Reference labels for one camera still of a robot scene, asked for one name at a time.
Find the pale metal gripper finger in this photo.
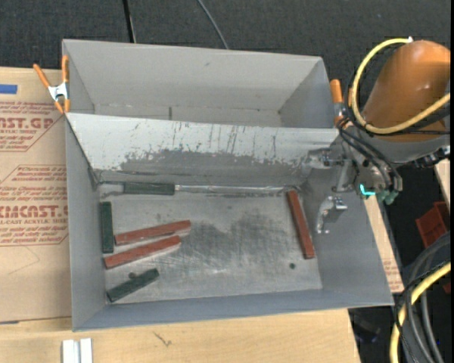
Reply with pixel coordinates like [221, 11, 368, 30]
[305, 147, 344, 168]
[316, 195, 349, 236]

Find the brown cardboard board, red print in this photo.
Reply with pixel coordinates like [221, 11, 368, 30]
[0, 65, 406, 327]

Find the red-brown flat block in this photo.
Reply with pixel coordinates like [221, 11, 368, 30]
[114, 219, 192, 246]
[103, 234, 182, 270]
[286, 190, 316, 260]

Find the dark green flat block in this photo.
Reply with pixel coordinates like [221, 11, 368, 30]
[100, 201, 115, 254]
[106, 268, 160, 303]
[123, 181, 176, 196]

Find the grey metal bin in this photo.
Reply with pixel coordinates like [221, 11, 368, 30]
[61, 39, 396, 332]

